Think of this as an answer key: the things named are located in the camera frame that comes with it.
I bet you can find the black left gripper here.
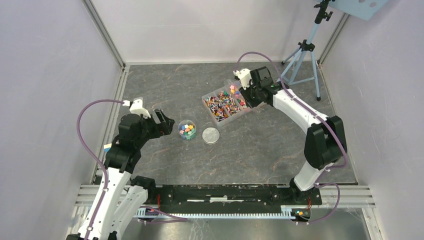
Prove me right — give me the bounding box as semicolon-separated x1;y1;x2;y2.
135;108;175;148

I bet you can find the clear round jar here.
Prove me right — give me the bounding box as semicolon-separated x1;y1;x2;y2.
177;119;197;140

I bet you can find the clear plastic scoop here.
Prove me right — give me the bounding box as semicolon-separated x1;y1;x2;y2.
224;79;245;101

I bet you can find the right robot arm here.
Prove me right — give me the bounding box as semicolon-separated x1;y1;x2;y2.
233;66;348;204

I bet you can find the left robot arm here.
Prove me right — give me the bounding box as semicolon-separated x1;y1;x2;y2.
66;109;175;240

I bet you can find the clear compartment candy tray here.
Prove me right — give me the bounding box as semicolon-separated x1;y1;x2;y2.
201;85;265;128

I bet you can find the blue and white block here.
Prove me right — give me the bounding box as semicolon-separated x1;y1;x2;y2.
103;143;112;153

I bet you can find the light blue perforated board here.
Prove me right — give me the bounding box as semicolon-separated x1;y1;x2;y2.
315;0;388;21

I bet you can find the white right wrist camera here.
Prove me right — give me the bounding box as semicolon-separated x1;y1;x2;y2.
233;68;252;90

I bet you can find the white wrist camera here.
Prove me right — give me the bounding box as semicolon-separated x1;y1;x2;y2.
122;97;152;119
233;68;252;90

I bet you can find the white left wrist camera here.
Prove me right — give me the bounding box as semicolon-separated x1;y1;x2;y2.
122;97;152;119

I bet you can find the light blue camera tripod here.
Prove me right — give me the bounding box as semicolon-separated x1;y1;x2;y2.
280;0;333;101

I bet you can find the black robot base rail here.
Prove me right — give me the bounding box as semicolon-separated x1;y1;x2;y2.
145;184;323;214

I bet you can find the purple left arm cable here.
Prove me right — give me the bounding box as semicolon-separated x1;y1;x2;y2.
76;99;127;240

